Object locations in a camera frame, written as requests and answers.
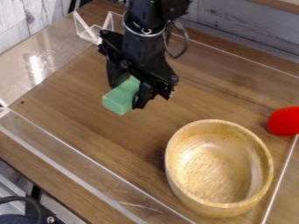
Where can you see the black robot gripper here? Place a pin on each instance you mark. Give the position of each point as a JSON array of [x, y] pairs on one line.
[[138, 56]]

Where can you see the green rectangular block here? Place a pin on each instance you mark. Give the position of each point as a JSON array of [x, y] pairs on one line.
[[119, 99]]

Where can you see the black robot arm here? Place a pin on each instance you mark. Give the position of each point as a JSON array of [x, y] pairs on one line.
[[152, 18]]

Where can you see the brown wooden bowl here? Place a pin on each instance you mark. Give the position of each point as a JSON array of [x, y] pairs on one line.
[[219, 167]]

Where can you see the red fuzzy ball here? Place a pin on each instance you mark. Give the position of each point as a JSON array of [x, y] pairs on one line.
[[283, 121]]

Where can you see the clear acrylic corner bracket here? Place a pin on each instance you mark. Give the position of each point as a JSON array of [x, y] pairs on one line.
[[90, 32]]

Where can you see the black device with cable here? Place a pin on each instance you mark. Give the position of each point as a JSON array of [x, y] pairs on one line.
[[31, 211]]

